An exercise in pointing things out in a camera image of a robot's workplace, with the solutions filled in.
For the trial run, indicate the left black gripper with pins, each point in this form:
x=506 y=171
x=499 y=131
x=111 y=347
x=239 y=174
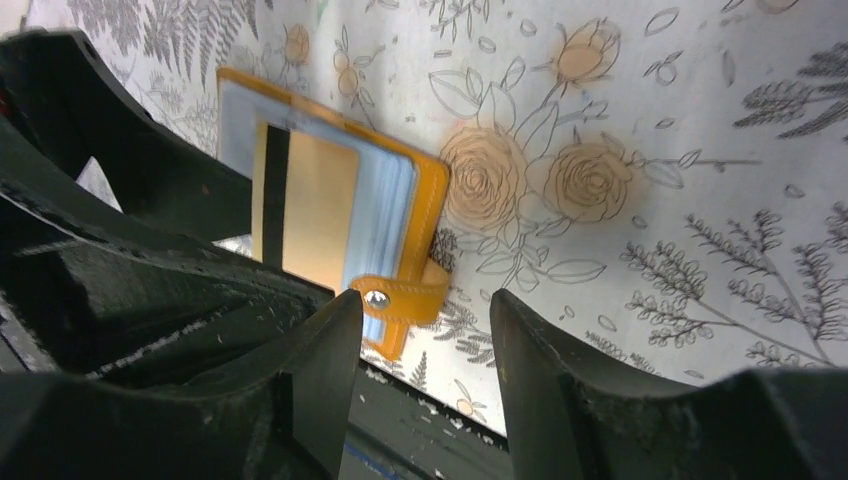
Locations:
x=110 y=226

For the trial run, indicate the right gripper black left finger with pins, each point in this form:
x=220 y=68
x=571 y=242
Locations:
x=278 y=412

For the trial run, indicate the floral patterned table mat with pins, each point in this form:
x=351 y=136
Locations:
x=666 y=180

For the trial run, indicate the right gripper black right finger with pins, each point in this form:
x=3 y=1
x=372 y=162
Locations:
x=573 y=412

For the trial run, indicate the orange leather card holder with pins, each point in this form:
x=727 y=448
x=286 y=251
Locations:
x=413 y=296

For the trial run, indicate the gold card black stripe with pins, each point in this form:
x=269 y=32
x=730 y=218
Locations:
x=303 y=189

